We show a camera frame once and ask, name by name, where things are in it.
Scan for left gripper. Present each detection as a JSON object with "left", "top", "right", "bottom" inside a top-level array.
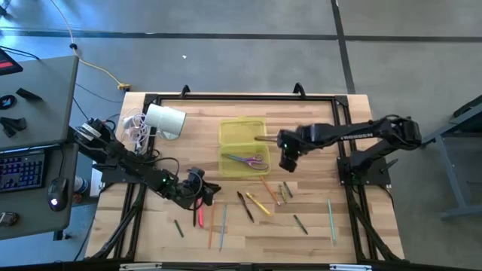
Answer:
[{"left": 175, "top": 179, "right": 222, "bottom": 210}]

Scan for black device red screen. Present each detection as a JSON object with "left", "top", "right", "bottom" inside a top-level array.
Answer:
[{"left": 0, "top": 47, "right": 24, "bottom": 77}]

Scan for small black block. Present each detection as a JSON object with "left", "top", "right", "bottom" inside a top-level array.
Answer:
[{"left": 15, "top": 87, "right": 44, "bottom": 103}]

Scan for yellow pen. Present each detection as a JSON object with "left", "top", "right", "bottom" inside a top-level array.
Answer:
[{"left": 245, "top": 191, "right": 272, "bottom": 217}]

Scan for black aluminium station frame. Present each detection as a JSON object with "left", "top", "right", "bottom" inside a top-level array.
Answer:
[{"left": 85, "top": 81, "right": 406, "bottom": 264}]

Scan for purple scissors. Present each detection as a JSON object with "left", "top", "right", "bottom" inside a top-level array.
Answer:
[{"left": 221, "top": 152, "right": 270, "bottom": 171}]

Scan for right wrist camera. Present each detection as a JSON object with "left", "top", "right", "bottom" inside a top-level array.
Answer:
[{"left": 278, "top": 149, "right": 300, "bottom": 173}]

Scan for orange pencil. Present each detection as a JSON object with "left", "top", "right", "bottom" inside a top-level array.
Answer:
[
  {"left": 207, "top": 202, "right": 217, "bottom": 250},
  {"left": 258, "top": 175, "right": 282, "bottom": 207}
]

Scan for yellow power cable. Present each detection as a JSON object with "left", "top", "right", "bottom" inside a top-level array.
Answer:
[{"left": 48, "top": 0, "right": 132, "bottom": 93}]

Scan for white cable bundle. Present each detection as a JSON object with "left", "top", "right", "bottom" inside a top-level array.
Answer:
[{"left": 120, "top": 107, "right": 152, "bottom": 147}]

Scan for teal pencil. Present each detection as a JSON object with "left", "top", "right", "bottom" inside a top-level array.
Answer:
[
  {"left": 218, "top": 203, "right": 228, "bottom": 253},
  {"left": 325, "top": 198, "right": 337, "bottom": 246}
]

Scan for grey computer desk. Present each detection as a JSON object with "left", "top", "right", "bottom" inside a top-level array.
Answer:
[{"left": 0, "top": 54, "right": 81, "bottom": 242}]

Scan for small dark device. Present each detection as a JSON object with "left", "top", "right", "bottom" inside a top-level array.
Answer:
[{"left": 0, "top": 211, "right": 20, "bottom": 228}]

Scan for yellow translucent supply box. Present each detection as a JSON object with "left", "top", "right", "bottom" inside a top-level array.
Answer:
[{"left": 217, "top": 116, "right": 272, "bottom": 178}]

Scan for white blue can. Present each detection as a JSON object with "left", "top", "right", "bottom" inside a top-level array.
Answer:
[{"left": 73, "top": 175, "right": 90, "bottom": 204}]

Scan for black clamp part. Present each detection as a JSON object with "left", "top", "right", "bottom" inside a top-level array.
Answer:
[{"left": 0, "top": 116, "right": 29, "bottom": 139}]

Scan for grey side table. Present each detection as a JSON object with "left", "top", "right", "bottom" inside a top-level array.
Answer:
[{"left": 415, "top": 93, "right": 482, "bottom": 222}]

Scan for black computer mouse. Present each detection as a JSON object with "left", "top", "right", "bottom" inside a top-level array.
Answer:
[{"left": 47, "top": 176, "right": 70, "bottom": 213}]

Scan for backlit black keyboard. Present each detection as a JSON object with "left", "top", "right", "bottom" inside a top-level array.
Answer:
[{"left": 0, "top": 149, "right": 47, "bottom": 194}]

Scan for round black coaster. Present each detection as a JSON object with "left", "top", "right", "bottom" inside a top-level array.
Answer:
[{"left": 0, "top": 94, "right": 18, "bottom": 111}]

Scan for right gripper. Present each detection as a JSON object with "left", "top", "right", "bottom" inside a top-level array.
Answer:
[{"left": 277, "top": 126, "right": 313, "bottom": 151}]

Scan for black grip pen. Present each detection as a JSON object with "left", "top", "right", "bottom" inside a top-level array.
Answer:
[{"left": 236, "top": 190, "right": 255, "bottom": 224}]

